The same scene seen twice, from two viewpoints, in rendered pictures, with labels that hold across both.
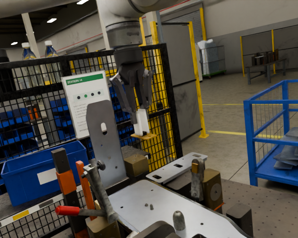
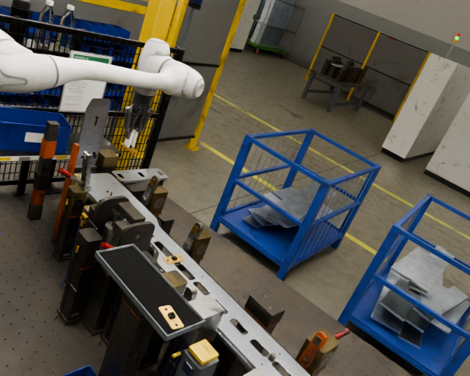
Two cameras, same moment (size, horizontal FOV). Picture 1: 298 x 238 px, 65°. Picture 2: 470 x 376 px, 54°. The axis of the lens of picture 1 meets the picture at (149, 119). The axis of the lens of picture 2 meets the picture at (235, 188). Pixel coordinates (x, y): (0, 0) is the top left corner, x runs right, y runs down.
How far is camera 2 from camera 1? 1.31 m
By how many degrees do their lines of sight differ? 21
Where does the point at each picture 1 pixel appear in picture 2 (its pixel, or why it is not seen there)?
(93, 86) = not seen: hidden behind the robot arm
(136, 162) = (109, 157)
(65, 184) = (48, 151)
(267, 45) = (360, 50)
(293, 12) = (422, 20)
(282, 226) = not seen: hidden behind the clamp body
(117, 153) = (96, 143)
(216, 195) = (158, 206)
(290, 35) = (396, 55)
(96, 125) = (91, 116)
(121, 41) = (142, 91)
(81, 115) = (71, 90)
